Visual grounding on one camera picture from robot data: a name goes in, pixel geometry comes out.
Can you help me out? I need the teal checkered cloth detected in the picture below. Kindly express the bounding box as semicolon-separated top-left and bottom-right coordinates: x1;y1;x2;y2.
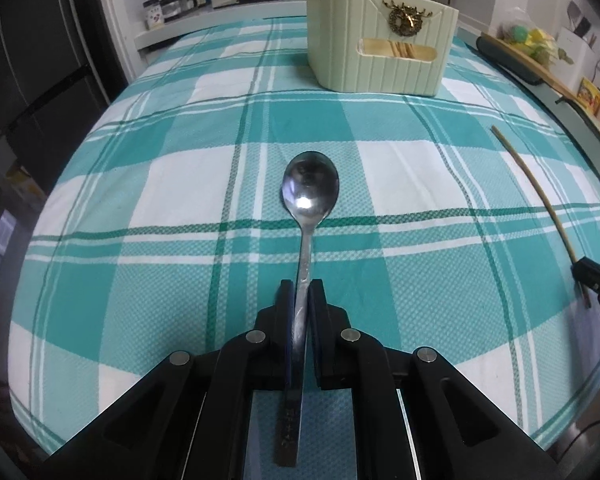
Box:
7;12;600;453

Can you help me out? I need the dark tray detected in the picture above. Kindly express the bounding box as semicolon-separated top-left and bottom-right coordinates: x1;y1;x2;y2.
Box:
475;35;543;86

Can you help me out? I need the wooden chopstick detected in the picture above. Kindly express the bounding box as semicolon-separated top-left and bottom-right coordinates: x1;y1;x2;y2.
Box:
490;126;592;308

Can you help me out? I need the white spice jar black lid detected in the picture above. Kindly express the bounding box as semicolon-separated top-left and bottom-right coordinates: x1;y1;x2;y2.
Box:
142;0;165;31

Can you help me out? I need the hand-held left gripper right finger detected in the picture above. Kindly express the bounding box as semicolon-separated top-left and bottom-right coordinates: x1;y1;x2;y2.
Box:
307;280;557;480

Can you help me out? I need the metal spoon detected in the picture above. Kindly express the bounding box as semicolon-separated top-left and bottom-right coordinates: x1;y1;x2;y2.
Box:
272;151;341;467

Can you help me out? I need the white utensil caddy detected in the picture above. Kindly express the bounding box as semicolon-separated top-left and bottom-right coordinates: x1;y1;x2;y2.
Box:
555;27;600;88

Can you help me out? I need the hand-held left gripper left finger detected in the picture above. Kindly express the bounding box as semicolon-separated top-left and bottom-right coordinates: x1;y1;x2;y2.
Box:
40;280;296;480

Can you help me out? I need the wooden cutting board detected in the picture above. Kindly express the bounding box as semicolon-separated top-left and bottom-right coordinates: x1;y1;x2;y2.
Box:
482;32;581;103

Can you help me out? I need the plastic bag of colourful things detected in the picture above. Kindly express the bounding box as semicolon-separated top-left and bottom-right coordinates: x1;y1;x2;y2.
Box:
495;7;563;68

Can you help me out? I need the dark refrigerator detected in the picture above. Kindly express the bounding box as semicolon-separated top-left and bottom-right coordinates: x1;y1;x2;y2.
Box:
0;0;126;196

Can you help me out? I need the cream ribbed utensil holder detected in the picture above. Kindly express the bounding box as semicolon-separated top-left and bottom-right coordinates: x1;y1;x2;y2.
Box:
306;0;458;98

